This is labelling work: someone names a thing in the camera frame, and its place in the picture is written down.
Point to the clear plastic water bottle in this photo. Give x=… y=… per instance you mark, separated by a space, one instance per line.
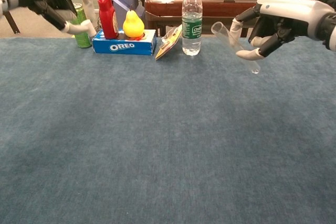
x=191 y=24

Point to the green soda can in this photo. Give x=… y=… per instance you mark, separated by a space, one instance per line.
x=82 y=41

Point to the yellow toy pear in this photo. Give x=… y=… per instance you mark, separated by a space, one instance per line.
x=133 y=26

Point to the brown mahjong table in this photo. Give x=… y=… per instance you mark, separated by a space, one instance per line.
x=223 y=6

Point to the clear glass test tube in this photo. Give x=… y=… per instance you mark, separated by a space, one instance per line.
x=220 y=30

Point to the yellow blister tool pack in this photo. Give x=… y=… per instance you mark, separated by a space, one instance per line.
x=168 y=43

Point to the blue carpet table mat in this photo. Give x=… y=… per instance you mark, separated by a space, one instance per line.
x=168 y=155

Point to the blue Oreo cookie box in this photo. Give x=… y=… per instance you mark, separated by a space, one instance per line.
x=122 y=47

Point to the red ketchup squeeze bottle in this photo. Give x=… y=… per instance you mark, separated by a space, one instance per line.
x=106 y=16

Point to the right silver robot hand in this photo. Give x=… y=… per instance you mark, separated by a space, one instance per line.
x=288 y=11

